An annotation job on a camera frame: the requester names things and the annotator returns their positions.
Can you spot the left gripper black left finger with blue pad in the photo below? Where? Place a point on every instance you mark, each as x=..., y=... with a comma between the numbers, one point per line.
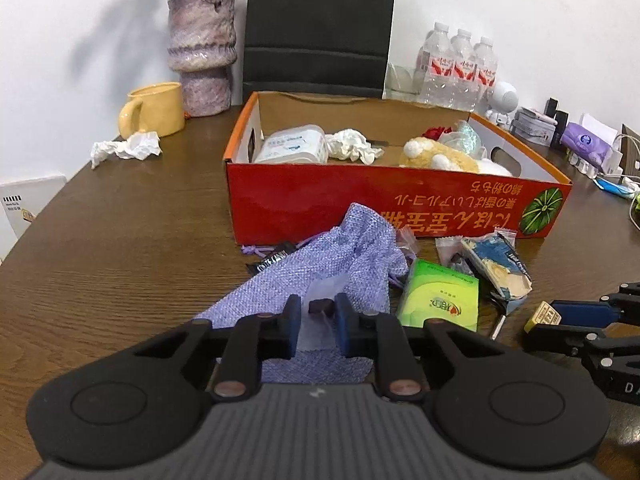
x=141, y=403

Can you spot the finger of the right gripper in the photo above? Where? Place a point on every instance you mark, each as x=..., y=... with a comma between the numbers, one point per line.
x=567, y=340
x=616, y=307

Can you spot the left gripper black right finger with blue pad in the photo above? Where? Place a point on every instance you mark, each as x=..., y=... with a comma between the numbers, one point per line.
x=495, y=404

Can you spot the green tissue pack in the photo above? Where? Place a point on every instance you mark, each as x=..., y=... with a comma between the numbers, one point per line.
x=434, y=291

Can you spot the small dark object with tag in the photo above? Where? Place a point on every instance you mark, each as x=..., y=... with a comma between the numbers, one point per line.
x=324, y=306

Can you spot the small yellow box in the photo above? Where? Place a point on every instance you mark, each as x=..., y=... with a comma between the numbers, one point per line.
x=544, y=314

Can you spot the blue white snack packet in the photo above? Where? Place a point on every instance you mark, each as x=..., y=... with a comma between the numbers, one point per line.
x=495, y=257

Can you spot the blue white tube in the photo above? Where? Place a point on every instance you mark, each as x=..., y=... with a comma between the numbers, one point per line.
x=616, y=189

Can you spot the purple tissue pack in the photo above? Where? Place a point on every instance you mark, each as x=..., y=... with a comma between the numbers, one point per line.
x=591, y=148

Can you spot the purple fabric pouch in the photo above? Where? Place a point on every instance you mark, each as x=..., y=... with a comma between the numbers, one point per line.
x=359, y=257

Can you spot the black small sachet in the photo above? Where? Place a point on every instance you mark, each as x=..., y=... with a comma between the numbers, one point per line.
x=267, y=256

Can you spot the stack of cards tin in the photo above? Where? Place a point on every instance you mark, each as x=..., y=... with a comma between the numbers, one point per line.
x=531, y=126

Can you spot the black small bottle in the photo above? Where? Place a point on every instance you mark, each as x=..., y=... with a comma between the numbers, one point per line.
x=561, y=119

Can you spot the clear plastic wrapper in box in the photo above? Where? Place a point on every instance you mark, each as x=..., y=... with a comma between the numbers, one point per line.
x=465, y=139

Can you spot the red cardboard box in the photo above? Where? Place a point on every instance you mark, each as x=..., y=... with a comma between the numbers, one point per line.
x=273, y=203

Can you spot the white carton box left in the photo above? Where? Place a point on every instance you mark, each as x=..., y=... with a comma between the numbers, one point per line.
x=21, y=202

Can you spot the white robot figurine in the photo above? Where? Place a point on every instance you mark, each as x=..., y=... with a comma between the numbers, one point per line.
x=502, y=101

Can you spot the red rose decoration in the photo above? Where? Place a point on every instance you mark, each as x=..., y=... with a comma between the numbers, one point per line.
x=436, y=132

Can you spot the crumpled white tissue on table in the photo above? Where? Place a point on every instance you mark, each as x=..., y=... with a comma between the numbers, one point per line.
x=140, y=146

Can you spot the water bottle middle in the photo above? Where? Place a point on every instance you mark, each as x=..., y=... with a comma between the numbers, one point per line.
x=465, y=88

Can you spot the water bottle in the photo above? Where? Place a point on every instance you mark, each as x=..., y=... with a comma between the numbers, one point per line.
x=486, y=69
x=465, y=88
x=437, y=65

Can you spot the water bottle left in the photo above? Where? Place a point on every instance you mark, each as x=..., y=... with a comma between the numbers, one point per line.
x=437, y=65

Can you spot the water bottle right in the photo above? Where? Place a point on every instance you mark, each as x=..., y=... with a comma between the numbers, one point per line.
x=486, y=69

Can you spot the yellow mug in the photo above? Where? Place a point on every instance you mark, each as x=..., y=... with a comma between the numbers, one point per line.
x=154, y=108

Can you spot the crumpled white tissue in box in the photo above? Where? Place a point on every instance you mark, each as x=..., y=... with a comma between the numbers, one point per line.
x=352, y=145

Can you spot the wet wipes pack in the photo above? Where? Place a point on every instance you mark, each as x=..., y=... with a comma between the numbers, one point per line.
x=299, y=145

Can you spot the glass jar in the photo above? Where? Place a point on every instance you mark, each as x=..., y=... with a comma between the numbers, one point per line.
x=402, y=83

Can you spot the purple ceramic vase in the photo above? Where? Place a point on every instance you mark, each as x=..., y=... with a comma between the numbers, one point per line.
x=201, y=51

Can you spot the black paper bag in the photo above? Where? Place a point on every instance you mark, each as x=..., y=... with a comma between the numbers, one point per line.
x=335, y=47

